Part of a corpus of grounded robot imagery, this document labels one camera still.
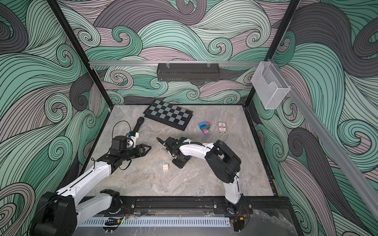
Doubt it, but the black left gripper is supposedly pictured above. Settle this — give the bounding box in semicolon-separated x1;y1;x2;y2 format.
120;144;151;162

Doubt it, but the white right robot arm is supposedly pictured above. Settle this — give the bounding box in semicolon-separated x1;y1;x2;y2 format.
167;137;242;214

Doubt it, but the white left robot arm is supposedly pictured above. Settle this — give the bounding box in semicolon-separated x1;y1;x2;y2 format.
29;144;151;236

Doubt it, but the black microphone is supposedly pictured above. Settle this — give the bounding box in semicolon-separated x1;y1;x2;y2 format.
133;117;144;133

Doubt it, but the black green chessboard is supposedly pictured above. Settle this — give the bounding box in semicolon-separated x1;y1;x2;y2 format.
143;99;193;131

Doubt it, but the playing card box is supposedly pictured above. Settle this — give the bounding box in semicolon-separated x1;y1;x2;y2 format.
218;122;227;133

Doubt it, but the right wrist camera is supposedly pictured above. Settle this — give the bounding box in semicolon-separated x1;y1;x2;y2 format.
163;137;185;157

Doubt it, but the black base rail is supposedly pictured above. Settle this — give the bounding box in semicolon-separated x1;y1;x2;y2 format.
79;196;293;215

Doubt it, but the white slotted cable duct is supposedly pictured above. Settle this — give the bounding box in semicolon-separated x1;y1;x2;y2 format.
81;216;231;228

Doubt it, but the black wall tray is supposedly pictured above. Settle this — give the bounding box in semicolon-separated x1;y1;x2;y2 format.
157;63;221;82

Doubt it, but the clear plastic wall bin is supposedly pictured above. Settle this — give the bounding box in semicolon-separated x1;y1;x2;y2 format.
251;62;290;110

